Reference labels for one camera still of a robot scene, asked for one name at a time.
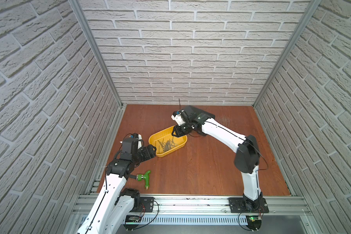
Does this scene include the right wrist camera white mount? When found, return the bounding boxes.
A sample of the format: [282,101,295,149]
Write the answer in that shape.
[171,110,187,126]

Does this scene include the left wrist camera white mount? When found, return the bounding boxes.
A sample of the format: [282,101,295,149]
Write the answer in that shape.
[132,133,144,149]

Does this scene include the controller board with cable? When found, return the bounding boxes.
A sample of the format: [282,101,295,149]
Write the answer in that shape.
[123,215,143,231]
[246,215,262,232]

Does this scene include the yellow plastic storage box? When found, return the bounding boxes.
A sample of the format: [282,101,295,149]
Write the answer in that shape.
[149,126,188,158]

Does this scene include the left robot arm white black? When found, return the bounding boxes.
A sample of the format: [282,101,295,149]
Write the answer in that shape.
[76,133,156,234]

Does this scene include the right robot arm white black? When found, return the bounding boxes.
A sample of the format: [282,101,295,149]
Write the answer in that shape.
[172,106,263,211]

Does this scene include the aluminium front rail frame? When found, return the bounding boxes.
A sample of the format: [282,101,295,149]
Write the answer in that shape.
[62,193,319,234]

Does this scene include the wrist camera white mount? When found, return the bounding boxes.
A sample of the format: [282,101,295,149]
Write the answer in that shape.
[171,110,187,126]
[132,133,144,149]

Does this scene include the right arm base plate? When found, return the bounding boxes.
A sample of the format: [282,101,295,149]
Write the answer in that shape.
[228,197,269,214]

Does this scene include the left aluminium corner post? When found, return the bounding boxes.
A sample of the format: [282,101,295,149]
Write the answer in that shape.
[69,0,123,109]

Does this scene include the right controller board with cable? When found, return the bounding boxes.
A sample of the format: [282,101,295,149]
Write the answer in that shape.
[246,215,262,232]

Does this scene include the right aluminium corner post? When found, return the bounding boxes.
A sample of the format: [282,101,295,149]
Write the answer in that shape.
[253,0,322,109]

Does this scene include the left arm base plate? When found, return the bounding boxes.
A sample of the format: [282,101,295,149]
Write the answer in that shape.
[130,197,155,213]

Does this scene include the aluminium corner post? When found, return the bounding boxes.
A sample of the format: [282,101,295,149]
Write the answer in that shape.
[253,0,322,109]
[69,0,123,109]

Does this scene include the left controller board with cable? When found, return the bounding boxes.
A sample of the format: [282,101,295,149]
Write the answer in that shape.
[123,215,143,231]

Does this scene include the black plastic tool case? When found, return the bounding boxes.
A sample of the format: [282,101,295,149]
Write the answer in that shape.
[193,107,215,119]

